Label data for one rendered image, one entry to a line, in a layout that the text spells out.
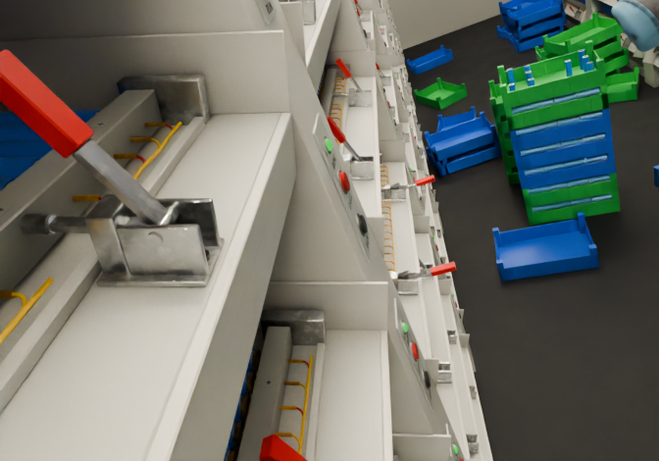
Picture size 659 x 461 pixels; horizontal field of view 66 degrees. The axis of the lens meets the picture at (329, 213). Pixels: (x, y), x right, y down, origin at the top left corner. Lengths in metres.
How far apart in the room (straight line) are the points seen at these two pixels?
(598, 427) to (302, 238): 1.15
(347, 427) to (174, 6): 0.29
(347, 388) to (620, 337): 1.27
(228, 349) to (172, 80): 0.18
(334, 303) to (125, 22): 0.25
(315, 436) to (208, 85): 0.24
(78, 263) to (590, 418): 1.34
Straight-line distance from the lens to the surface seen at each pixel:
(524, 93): 1.77
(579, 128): 1.84
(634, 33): 0.93
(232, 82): 0.33
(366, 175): 0.64
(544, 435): 1.43
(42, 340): 0.18
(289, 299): 0.41
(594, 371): 1.54
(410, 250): 0.84
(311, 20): 0.58
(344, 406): 0.38
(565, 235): 1.94
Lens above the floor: 1.20
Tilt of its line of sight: 28 degrees down
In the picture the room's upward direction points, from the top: 24 degrees counter-clockwise
